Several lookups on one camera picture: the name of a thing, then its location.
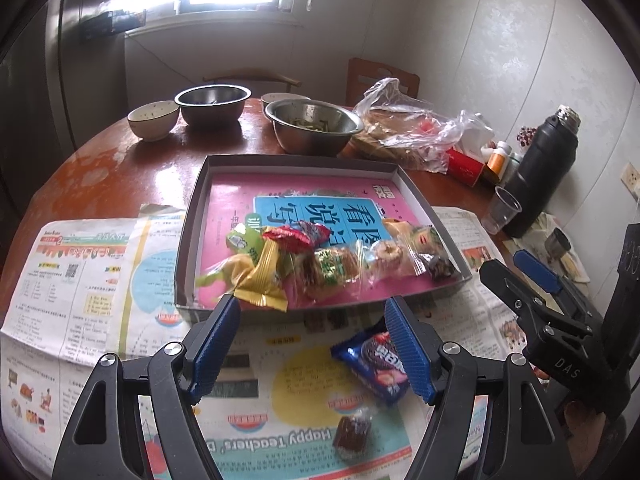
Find blue Oreo packet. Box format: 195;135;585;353
330;326;410;405

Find orange medicine bottle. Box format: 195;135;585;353
486;141;512;179

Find white ceramic bowl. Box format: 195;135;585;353
127;101;179;142
260;92;308;108

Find clear cookie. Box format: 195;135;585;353
367;240;414;282

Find English newspaper sheet left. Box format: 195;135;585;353
0;204;191;476

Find red tissue pack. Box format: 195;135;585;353
446;148;485;188

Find grey cardboard box tray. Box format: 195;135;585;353
173;153;474;326

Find steel bowl far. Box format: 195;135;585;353
174;84;252;129

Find yellow snack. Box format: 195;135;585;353
234;240;293;312

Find red candy packet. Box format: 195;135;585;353
262;220;331;254

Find clear plastic cup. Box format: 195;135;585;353
480;186;522;235

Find wall power socket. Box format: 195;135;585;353
620;162;640;198

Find small steel cup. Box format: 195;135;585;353
544;228;572;261

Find steel bowl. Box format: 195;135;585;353
174;84;252;129
265;99;363;157

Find green yellow snack packet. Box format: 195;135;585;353
194;223;264;309

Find dark wrapped candy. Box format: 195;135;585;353
332;410;372;460

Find wooden chair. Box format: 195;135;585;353
345;58;420;106

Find english newspaper sheet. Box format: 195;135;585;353
139;206;536;480
0;204;191;476

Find steel bowl near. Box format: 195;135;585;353
265;99;363;157

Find English newspaper sheet right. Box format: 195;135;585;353
139;206;536;480

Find dark refrigerator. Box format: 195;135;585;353
1;0;128;210

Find clear plastic bag with bread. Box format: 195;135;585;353
350;77;494;174

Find clear pastry snack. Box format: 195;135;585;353
294;246;362;302

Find black thermos flask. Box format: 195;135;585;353
503;105;580;238

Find Snickers chocolate bar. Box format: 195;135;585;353
418;252;459;281

